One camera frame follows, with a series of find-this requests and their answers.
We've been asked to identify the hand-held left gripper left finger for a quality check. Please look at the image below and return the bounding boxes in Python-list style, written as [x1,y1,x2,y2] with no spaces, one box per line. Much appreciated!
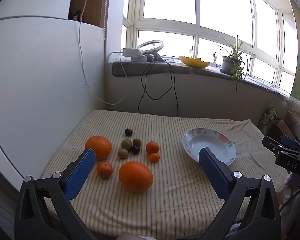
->
[14,148,98,240]

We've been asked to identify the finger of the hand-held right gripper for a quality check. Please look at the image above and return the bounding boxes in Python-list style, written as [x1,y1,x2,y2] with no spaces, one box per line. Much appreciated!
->
[262,136,284,155]
[280,134,300,155]

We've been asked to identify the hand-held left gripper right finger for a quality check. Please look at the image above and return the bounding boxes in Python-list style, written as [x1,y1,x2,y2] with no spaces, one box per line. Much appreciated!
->
[197,147,282,240]

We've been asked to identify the floral white plate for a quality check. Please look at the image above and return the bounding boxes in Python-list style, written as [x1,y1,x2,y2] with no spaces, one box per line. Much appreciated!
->
[182,127,237,166]

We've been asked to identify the speckled large orange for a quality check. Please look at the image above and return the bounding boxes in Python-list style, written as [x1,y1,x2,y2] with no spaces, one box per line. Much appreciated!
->
[85,135,112,161]

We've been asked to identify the smooth large orange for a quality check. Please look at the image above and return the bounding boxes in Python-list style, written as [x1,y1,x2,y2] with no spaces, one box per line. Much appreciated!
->
[118,161,153,193]

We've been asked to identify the tangerine with stem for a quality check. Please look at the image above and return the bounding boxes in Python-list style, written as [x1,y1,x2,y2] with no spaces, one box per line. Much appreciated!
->
[145,141,160,155]

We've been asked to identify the cardboard box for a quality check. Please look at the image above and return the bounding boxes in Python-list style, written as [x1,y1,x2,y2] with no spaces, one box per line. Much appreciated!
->
[267,119,297,140]

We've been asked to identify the green bag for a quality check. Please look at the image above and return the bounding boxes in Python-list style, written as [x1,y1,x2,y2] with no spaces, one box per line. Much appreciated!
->
[261,105,280,130]

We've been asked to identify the striped cloth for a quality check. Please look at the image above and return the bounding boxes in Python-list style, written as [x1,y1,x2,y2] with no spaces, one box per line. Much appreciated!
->
[40,109,288,240]

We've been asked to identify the potted spider plant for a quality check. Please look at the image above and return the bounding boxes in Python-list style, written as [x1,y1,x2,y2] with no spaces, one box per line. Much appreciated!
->
[215,34,250,93]

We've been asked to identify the white refrigerator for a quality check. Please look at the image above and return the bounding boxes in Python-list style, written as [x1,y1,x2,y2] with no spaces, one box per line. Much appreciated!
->
[0,0,108,193]

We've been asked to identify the yellow bowl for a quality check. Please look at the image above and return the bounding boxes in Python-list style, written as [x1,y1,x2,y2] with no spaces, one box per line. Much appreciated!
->
[179,56,211,69]

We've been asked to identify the black adapter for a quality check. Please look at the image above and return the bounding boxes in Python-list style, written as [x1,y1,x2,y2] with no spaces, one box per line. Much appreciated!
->
[142,52,165,62]

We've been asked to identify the white power strip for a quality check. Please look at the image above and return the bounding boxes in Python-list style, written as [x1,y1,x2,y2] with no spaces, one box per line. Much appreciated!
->
[122,48,142,57]

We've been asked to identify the white framed window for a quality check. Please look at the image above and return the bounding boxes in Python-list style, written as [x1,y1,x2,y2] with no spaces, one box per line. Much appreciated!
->
[122,0,298,93]

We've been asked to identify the wooden cabinet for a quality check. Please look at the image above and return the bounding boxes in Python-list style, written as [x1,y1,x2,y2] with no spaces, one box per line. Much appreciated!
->
[69,0,108,28]

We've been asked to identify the white cable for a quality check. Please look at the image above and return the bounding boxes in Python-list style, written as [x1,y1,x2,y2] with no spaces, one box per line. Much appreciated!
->
[78,0,130,105]

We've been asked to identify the black cable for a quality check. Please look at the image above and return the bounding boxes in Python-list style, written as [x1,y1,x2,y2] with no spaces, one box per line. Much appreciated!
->
[138,57,178,117]

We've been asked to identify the white ring light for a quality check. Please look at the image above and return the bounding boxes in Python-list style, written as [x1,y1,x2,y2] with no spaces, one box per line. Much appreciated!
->
[137,40,165,55]

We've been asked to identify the beaded blind cord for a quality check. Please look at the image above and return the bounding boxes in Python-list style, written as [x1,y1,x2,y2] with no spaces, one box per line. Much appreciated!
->
[103,0,108,40]

